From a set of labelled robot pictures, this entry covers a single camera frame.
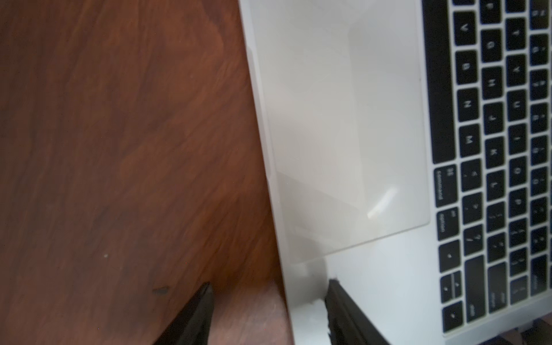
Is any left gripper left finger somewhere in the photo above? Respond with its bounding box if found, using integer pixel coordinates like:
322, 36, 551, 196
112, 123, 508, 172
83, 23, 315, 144
154, 283, 214, 345

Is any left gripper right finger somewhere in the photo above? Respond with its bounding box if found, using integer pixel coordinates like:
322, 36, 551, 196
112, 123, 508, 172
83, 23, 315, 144
324, 279, 389, 345

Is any silver open laptop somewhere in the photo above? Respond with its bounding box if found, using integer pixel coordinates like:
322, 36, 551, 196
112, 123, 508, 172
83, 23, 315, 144
239, 1, 551, 344

